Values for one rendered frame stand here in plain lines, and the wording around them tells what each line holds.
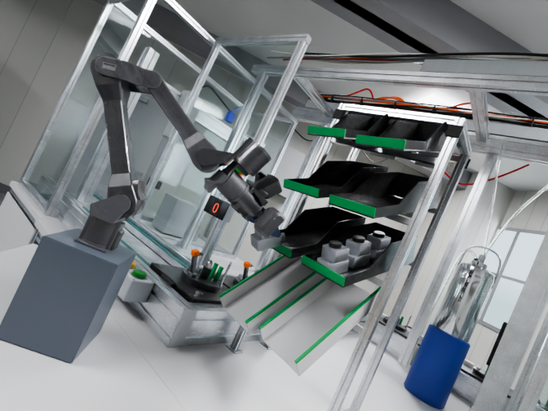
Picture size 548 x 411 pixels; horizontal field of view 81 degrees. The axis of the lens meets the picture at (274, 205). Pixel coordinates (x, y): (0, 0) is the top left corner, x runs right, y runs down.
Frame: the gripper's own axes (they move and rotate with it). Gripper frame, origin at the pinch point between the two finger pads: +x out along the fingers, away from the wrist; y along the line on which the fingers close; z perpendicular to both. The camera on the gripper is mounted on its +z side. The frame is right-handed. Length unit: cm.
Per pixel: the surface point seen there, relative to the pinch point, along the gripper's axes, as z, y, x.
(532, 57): 111, 6, 36
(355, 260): 8.4, -13.8, 16.1
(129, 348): -41.8, 0.8, -2.4
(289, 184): 12.0, 6.8, 1.1
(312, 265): 0.3, -10.5, 10.0
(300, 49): 62, 58, -8
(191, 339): -35.2, 5.3, 12.5
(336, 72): 85, 81, 20
